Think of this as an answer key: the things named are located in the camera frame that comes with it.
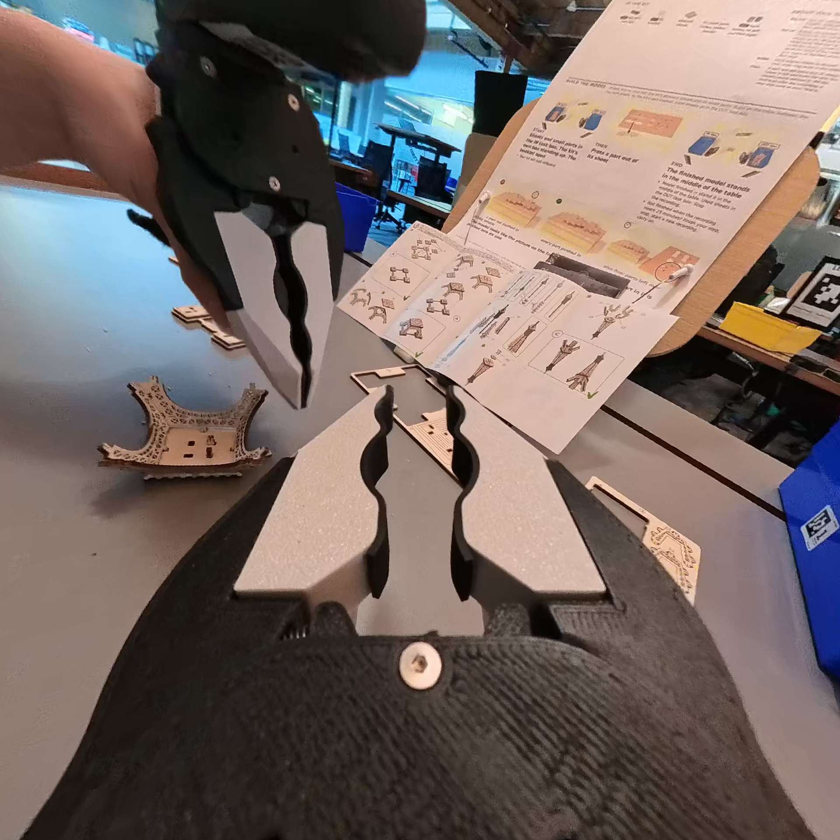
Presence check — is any grey desk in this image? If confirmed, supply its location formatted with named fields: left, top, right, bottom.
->
left=0, top=176, right=840, bottom=840

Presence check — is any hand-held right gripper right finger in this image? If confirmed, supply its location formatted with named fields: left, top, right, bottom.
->
left=446, top=385, right=608, bottom=619

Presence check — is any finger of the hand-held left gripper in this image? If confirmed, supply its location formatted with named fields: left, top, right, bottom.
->
left=285, top=223, right=332, bottom=395
left=215, top=209, right=312, bottom=409

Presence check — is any folded assembly manual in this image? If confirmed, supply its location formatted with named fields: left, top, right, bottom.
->
left=336, top=221, right=681, bottom=455

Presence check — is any person's left hand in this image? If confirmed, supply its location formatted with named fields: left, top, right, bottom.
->
left=0, top=13, right=232, bottom=332

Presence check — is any blue storage bin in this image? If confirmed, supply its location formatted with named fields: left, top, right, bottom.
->
left=780, top=438, right=840, bottom=680
left=335, top=182, right=379, bottom=253

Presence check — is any square wooden frame piece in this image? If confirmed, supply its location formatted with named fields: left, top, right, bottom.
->
left=172, top=304, right=247, bottom=352

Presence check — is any black-and-white marker card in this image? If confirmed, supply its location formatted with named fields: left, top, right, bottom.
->
left=784, top=256, right=840, bottom=329

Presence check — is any printed instruction sheet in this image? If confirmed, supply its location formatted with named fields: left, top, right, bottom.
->
left=459, top=0, right=840, bottom=309

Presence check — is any wooden tower base model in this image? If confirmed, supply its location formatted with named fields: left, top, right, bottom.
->
left=97, top=375, right=273, bottom=481

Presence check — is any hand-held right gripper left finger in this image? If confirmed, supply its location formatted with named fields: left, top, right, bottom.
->
left=233, top=384, right=395, bottom=616

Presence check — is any wooden part sheet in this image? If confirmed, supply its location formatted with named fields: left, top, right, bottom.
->
left=586, top=476, right=702, bottom=605
left=351, top=365, right=467, bottom=483

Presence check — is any wooden display board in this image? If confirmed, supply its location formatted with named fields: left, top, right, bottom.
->
left=441, top=66, right=821, bottom=358

